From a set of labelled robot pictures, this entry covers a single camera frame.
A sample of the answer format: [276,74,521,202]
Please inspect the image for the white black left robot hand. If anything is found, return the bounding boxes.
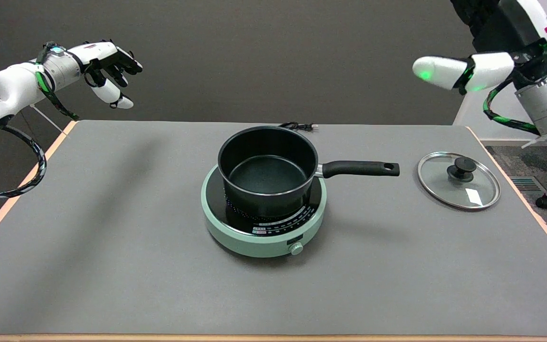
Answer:
[67,40,143,110]

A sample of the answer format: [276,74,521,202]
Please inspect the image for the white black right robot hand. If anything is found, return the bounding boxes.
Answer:
[412,0,547,93]

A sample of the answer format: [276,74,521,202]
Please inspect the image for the black pot with long handle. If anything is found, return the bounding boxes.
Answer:
[217,126,400,218]

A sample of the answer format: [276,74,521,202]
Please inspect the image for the glass lid with black knob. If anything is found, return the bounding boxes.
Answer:
[417,152,501,211]

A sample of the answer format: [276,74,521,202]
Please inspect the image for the grey floor vent grille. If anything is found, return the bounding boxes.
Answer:
[509,176,547,193]

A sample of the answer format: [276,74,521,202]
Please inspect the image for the green round induction cooker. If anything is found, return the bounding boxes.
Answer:
[201,164,327,258]

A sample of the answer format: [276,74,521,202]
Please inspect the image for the green black right arm cable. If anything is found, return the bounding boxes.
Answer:
[482,78,540,136]

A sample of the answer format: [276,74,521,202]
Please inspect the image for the green black arm cable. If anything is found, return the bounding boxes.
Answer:
[482,78,540,136]
[34,42,80,121]

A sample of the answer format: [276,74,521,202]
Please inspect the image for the green black left arm cable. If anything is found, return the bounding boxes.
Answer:
[34,42,80,121]

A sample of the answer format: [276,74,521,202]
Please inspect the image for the black sleeved left arm cable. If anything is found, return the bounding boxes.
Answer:
[0,124,47,200]

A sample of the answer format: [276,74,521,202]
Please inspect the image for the black cooker power cord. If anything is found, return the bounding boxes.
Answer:
[278,122,318,133]

